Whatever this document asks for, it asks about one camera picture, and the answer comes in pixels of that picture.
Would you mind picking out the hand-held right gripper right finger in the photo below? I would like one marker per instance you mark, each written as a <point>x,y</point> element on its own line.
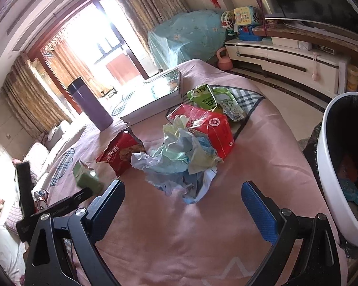
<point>258,211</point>

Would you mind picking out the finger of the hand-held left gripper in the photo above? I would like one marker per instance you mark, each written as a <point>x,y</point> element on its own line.
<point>24,184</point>
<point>68,201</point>

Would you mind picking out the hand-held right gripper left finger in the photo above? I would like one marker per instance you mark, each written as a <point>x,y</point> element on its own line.
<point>107,211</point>

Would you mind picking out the green drink carton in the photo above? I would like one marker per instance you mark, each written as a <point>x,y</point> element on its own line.
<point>88,178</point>

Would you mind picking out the pale paper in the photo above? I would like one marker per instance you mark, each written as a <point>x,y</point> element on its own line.
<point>173,166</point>

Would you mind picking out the white round trash bin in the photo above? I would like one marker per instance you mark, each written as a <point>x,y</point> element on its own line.
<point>328,169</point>

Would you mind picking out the blue snack bag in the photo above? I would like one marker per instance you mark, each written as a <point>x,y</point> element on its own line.
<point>353,198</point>

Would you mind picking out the red crushed can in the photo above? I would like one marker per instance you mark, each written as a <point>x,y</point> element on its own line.
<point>42,205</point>

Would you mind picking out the light sofa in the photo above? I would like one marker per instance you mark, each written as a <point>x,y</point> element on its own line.
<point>6,244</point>

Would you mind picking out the plaid cloth mat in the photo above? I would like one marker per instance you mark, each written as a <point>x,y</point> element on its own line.
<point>122,105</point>
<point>249,101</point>
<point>61,166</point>

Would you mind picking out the red snack bag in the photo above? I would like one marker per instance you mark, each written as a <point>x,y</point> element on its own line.
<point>122,155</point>

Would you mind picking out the pink tablecloth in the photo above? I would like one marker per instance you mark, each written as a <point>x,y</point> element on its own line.
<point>167,244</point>

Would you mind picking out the long brown curtain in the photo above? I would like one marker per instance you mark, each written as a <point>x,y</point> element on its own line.
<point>32,98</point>

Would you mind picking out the red drink carton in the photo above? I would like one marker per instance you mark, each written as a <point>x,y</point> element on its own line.
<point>211,128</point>

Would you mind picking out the purple thermos bottle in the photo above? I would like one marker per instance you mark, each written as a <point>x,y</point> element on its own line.
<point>89,104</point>

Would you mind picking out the green white drink pouch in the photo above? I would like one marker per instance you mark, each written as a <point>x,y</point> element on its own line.
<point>217,99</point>

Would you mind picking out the book stack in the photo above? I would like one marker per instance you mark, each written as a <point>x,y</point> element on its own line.
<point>155,95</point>

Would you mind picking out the sheer brown curtain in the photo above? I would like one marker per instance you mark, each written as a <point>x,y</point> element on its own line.
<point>68,59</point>

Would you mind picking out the pink kettlebell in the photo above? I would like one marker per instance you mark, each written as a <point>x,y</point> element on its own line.
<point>224,61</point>

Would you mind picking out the white tv cabinet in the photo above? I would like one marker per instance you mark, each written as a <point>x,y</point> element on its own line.
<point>286,59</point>

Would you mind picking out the yellow cup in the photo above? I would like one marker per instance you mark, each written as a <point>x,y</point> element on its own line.
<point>353,79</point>

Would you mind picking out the white flat box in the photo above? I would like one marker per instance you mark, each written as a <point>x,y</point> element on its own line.
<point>285,42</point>

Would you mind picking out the blue toy cash register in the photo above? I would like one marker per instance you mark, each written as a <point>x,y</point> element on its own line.
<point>249,34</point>

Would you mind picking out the teal dust cover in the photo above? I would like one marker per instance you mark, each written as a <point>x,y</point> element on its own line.
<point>185,38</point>

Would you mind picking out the white cage ball toy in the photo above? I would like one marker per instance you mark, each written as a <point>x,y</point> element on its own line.
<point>229,20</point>

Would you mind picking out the pink stick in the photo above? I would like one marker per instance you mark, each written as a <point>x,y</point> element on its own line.
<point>262,6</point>

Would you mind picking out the patterned beige curtain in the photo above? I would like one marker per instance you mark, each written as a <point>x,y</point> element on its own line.
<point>146,0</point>

